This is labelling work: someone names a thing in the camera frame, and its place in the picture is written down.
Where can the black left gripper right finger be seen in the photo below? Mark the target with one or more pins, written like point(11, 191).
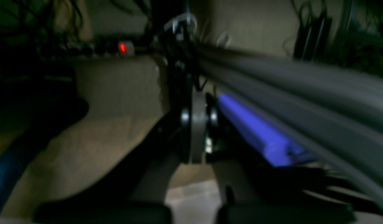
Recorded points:
point(251, 189)

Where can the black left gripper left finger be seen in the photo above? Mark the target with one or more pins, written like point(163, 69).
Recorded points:
point(133, 192)

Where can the blue box overhead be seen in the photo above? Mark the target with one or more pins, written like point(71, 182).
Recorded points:
point(275, 147)

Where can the black power strip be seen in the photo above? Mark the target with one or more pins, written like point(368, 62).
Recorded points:
point(90, 50)

